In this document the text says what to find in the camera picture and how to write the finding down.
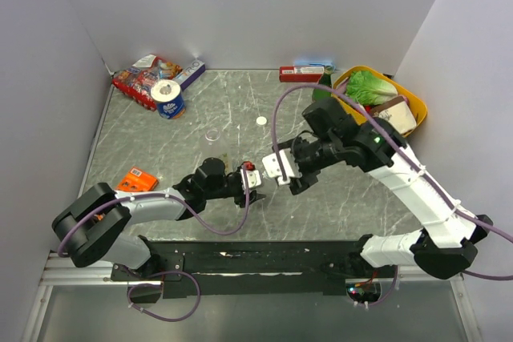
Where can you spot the red snack bag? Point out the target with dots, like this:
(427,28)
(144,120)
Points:
(137,80)

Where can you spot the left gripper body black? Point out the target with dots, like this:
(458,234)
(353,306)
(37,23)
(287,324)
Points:
(231,188)

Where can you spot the purple white box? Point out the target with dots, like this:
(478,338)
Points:
(190,74)

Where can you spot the green glass bottle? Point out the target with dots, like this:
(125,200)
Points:
(326,81)

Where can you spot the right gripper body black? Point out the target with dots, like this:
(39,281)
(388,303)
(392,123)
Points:
(310,157)

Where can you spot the red box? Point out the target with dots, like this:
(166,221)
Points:
(300,73)

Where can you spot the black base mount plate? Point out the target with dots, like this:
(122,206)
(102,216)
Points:
(185,268)

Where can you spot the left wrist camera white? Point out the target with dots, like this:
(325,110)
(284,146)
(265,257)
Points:
(251,177)

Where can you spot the electronics board with leds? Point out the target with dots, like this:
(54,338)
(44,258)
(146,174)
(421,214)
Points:
(363,293)

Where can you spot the green lettuce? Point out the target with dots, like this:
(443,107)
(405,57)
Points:
(368,90)

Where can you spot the yellow plastic basket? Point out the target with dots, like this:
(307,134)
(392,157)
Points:
(417,106)

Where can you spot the blue box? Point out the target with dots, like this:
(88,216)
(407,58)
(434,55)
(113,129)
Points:
(325,62)

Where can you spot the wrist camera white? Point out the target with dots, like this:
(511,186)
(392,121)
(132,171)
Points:
(282,167)
(251,177)

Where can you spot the toilet paper roll blue wrap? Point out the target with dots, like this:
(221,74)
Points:
(167,96)

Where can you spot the white bottle cap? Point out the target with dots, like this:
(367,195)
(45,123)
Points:
(261,121)

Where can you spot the clear bottle yellow label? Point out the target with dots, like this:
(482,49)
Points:
(215,145)

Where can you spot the orange snack box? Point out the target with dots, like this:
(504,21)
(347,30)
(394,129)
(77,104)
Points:
(137,180)

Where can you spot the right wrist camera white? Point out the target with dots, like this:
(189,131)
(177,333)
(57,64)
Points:
(282,167)

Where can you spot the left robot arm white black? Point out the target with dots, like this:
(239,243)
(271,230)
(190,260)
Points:
(91,228)

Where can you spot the beige paper carton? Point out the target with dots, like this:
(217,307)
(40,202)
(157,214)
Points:
(397,113)

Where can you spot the aluminium rail frame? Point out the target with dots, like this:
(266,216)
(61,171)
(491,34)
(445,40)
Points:
(62,272)

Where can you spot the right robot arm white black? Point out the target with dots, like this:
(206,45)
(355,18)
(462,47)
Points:
(444,246)

